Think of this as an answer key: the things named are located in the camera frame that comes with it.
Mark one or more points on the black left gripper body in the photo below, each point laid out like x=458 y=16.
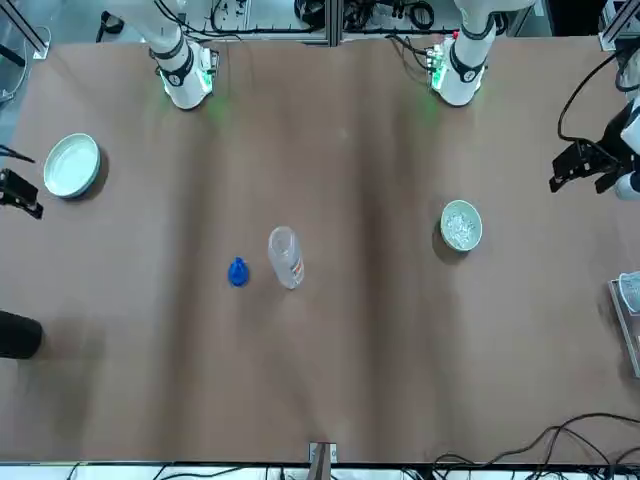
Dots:
x=602 y=160

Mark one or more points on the transparent plastic bottle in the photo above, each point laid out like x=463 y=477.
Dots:
x=287 y=260

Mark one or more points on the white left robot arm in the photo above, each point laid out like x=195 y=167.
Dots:
x=465 y=75

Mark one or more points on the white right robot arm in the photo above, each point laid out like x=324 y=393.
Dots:
x=180 y=75

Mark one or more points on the pile of clear ice cubes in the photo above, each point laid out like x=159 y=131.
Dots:
x=461 y=225

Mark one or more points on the large pale green bowl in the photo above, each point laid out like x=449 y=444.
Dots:
x=70 y=165

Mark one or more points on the blue mesh cup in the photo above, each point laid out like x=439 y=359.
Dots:
x=631 y=292

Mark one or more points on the black vase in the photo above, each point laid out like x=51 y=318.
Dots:
x=17 y=335

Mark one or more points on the aluminium frame post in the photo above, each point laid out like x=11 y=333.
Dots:
x=322 y=460
x=334 y=22

